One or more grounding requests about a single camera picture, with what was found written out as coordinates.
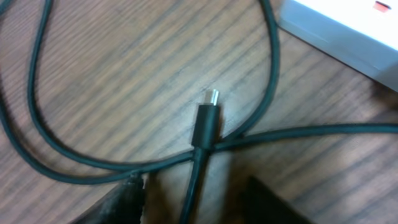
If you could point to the white power strip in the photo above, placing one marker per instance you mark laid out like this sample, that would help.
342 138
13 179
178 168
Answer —
359 33

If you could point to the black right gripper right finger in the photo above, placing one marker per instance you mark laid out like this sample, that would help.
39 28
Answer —
260 205

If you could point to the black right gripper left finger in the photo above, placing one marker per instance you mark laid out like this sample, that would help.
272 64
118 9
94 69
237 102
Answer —
124 205

